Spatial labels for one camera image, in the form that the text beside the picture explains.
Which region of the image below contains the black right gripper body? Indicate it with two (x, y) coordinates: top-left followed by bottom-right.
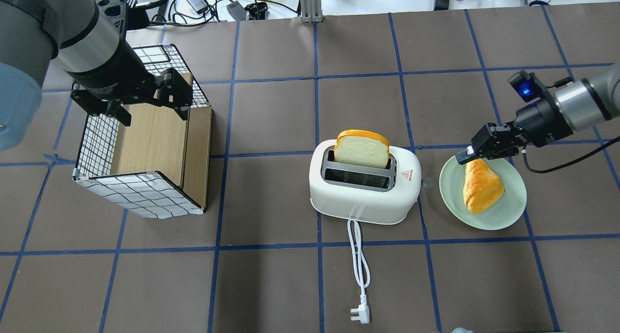
(470, 101), (579, 160)

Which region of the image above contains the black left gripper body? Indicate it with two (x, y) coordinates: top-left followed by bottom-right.
(69, 43), (193, 117)

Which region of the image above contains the white toaster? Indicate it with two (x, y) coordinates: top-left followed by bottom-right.
(309, 139), (421, 225)

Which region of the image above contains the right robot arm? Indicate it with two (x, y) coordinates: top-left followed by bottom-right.
(455, 64), (620, 165)

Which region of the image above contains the bread slice in toaster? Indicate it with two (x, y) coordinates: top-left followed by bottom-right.
(334, 129), (390, 169)

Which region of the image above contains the yellow bread wedge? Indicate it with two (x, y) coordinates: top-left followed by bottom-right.
(463, 159), (505, 214)

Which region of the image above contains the light green plate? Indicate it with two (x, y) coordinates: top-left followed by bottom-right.
(439, 157), (527, 231)

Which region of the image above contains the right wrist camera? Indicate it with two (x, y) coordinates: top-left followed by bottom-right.
(509, 70), (548, 103)

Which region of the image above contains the wire basket with wood shelf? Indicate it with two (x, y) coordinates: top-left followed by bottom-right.
(72, 44), (213, 219)

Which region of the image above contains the white toaster cable and plug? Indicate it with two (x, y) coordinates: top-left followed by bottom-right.
(346, 219), (372, 325)

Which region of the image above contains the aluminium frame post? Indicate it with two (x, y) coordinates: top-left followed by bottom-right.
(299, 0), (324, 23)

